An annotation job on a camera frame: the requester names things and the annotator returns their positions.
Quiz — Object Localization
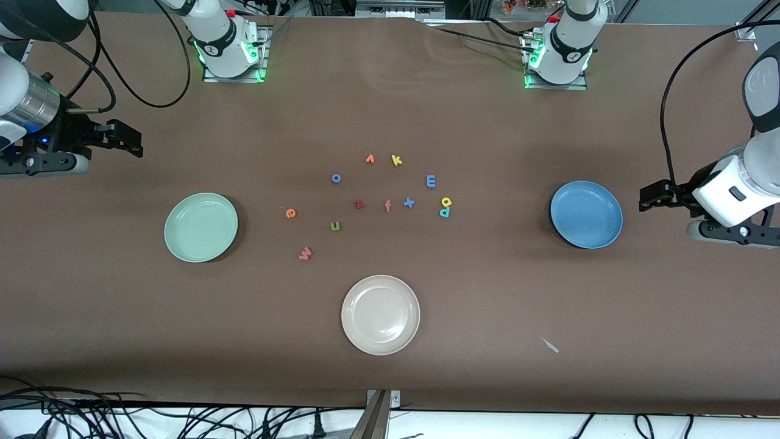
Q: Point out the blue plate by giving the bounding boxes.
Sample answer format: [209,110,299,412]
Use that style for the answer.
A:
[550,180,624,250]

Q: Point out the light green plate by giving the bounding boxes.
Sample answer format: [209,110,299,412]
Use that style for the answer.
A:
[163,192,239,263]

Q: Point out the brown table cover sheet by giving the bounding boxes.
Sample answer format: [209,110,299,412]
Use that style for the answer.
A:
[0,11,780,415]

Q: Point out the beige plate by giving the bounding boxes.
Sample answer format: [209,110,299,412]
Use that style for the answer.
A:
[341,274,422,357]

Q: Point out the grey power strip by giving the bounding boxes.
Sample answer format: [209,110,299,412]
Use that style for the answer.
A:
[355,0,447,18]

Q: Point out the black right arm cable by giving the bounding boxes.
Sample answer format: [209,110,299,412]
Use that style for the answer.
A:
[61,0,193,115]

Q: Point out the aluminium frame profile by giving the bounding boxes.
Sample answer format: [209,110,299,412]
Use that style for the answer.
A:
[734,0,780,42]

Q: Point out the thin black table cable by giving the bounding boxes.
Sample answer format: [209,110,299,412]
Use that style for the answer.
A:
[427,23,537,54]
[478,17,537,38]

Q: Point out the tangled black cables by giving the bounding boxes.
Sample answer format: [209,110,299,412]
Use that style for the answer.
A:
[0,377,366,439]

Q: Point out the metal table edge bracket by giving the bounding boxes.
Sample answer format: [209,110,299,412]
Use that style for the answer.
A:
[350,389,402,439]

